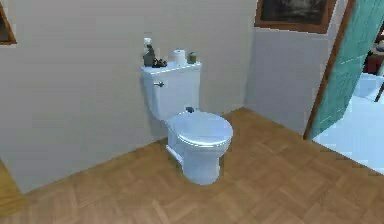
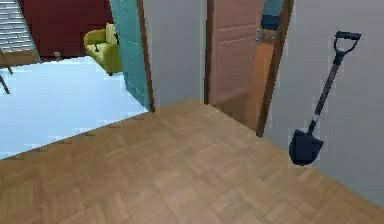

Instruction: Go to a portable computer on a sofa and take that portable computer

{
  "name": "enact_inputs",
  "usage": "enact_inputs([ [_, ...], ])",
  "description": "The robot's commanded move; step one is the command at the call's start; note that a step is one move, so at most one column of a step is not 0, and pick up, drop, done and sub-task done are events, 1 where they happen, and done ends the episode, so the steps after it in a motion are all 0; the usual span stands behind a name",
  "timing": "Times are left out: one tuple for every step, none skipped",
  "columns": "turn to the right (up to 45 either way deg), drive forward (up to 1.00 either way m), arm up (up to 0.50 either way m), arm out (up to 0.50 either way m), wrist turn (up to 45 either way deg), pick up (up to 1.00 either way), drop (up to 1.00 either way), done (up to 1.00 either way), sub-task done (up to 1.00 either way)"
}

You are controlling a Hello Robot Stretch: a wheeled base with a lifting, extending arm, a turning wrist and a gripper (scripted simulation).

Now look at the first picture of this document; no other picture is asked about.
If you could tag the green candle jar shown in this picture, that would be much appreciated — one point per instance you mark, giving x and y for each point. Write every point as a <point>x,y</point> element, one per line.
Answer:
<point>191,57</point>

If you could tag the white toilet paper roll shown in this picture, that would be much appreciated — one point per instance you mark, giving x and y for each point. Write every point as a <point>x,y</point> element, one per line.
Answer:
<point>179,57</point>

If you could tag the small black object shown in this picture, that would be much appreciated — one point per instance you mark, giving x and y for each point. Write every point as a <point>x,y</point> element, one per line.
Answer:
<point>159,63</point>

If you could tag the grey spray bottle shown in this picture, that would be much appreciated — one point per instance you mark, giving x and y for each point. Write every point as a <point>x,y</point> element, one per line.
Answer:
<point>148,56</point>

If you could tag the dark brown-framed picture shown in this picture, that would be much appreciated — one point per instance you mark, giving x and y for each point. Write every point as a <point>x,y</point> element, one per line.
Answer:
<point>293,13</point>

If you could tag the teal room door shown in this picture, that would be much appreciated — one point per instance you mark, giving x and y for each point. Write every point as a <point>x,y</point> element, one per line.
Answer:
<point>343,70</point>

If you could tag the brown-framed wall picture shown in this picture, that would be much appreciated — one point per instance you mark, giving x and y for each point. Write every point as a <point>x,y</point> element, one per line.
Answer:
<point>4,30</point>

